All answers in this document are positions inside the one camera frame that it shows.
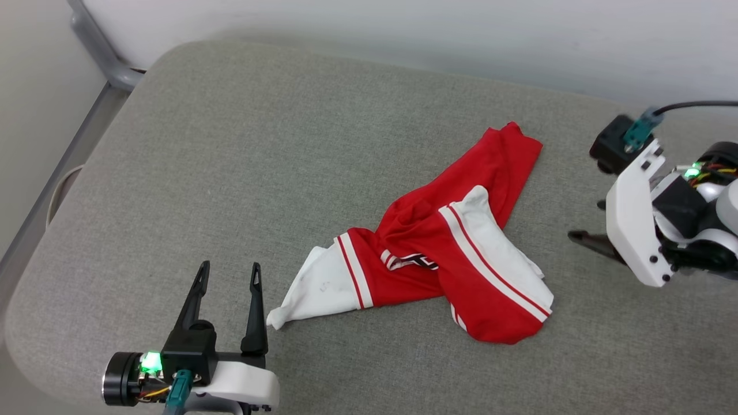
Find left camera cable teal plug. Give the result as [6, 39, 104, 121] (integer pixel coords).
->
[163, 369, 194, 415]

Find pale curved loop strap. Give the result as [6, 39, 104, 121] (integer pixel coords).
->
[46, 164, 86, 227]

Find grey fabric sofa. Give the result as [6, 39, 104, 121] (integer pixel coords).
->
[5, 39, 738, 415]

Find camera cable teal plug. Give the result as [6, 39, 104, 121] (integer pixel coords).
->
[623, 101, 738, 154]
[163, 369, 194, 415]

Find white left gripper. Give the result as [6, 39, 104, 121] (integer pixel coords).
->
[173, 261, 281, 415]

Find red white sports shirt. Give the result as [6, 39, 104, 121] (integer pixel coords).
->
[266, 121, 555, 345]

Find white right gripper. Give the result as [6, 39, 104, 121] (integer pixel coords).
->
[568, 138, 676, 288]

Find right camera cable teal plug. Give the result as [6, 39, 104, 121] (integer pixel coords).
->
[623, 101, 738, 154]

